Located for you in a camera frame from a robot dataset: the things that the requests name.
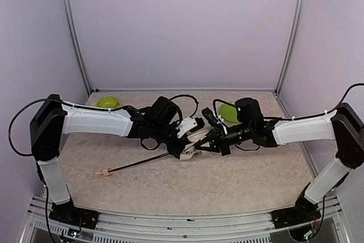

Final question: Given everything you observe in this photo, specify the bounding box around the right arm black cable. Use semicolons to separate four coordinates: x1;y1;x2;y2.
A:
335;83;364;113

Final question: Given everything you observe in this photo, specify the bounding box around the lime green bowl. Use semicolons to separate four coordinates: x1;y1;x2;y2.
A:
96;96;121;109

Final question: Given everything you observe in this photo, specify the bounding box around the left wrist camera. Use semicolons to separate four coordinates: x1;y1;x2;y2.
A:
176;117;205;138

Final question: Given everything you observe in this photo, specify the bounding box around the left aluminium frame post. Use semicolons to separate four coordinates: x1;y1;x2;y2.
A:
62;0;93;96

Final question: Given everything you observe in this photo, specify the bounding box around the green flat plate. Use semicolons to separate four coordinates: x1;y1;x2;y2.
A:
219;104;239;123

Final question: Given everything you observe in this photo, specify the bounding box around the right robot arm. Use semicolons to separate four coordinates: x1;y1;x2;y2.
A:
194;98;363;229

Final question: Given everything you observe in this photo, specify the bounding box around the beige folding umbrella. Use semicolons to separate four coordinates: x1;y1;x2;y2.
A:
93;129;209;177

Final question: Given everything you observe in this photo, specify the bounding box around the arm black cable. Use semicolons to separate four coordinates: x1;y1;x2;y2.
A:
167;93;200;116
335;83;364;113

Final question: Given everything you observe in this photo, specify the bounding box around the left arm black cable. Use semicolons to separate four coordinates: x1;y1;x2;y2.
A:
167;93;200;116

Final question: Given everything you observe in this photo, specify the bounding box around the aluminium frame post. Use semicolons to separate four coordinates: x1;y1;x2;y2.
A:
62;0;93;96
274;0;309;96

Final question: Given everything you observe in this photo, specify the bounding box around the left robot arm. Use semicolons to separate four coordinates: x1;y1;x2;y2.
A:
30;94;197;229

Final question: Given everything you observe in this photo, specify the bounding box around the right aluminium frame post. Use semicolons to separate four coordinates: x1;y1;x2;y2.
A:
274;0;309;96

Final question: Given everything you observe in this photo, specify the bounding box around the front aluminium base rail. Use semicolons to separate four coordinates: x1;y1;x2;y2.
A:
16;195;354;242

